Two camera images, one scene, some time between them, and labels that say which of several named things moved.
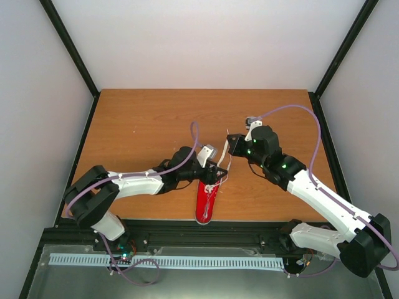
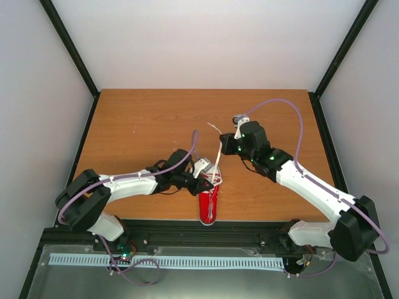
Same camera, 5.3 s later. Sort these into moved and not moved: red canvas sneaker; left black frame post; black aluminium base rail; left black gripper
Moved: left black gripper
Not moved: red canvas sneaker; left black frame post; black aluminium base rail
